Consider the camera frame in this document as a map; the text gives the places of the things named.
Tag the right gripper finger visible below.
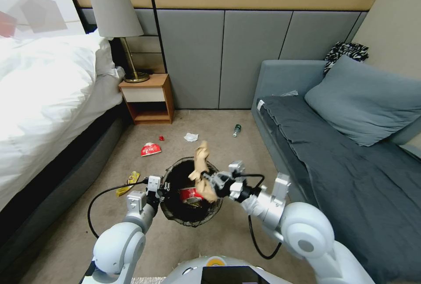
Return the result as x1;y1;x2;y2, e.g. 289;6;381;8
210;183;229;200
200;171;229;186

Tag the brown paper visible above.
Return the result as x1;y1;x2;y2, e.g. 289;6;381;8
188;140;219;204

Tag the dark woven trash bin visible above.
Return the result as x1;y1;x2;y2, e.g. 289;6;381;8
160;156;225;227

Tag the red crushed can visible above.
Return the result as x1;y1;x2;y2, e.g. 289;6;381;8
178;188;205;204

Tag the yellow snack wrapper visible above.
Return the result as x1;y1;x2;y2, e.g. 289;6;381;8
115;171;141;197

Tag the red and white wrapper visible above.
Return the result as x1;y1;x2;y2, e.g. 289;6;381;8
140;143;163;158

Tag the white robot front shell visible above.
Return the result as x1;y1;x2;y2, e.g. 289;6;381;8
164;254;278;284

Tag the wooden nightstand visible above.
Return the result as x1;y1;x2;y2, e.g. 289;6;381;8
118;73;175;125

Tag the dark grey blanket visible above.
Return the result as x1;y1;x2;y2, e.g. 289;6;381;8
257;94;421;284

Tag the grey-blue sofa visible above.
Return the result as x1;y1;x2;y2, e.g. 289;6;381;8
251;58;421;284

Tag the white duvet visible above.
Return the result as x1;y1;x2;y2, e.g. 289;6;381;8
0;32;126;213

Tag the grey-blue pillow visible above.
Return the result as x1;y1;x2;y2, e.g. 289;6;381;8
303;55;421;147

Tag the zebra pattern cushion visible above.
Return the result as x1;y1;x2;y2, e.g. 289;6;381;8
323;41;370;75

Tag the grey shade brass lamp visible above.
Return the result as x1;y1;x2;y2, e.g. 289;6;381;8
88;0;151;84

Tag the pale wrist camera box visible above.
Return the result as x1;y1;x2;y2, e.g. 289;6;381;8
228;161;246;177
147;175;164;193

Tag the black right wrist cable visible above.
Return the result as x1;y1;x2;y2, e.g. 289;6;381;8
235;173;266;196

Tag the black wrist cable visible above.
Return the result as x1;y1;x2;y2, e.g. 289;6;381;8
235;173;266;196
87;181;149;239

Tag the black right forearm cable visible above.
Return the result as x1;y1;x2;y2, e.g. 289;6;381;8
248;213;284;260

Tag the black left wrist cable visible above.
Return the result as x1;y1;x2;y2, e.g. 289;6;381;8
87;181;149;239

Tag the dark grey bed frame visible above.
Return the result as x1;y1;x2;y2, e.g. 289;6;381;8
0;99;133;284

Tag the white framed wall picture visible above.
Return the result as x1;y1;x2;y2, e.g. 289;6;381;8
0;0;87;40

